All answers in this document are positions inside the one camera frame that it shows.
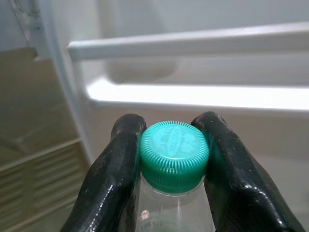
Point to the white door shelf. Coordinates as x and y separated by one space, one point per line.
193 96

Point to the ribbed clear fridge shelf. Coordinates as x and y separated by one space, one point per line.
48 174

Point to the clear bottle with teal cap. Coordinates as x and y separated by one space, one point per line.
173 149

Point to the white door shelf rail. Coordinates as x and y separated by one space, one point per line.
193 43

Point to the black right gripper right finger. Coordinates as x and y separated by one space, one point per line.
236 188

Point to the grey fridge cabinet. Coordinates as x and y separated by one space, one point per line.
29 96

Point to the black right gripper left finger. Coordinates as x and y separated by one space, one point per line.
108 181

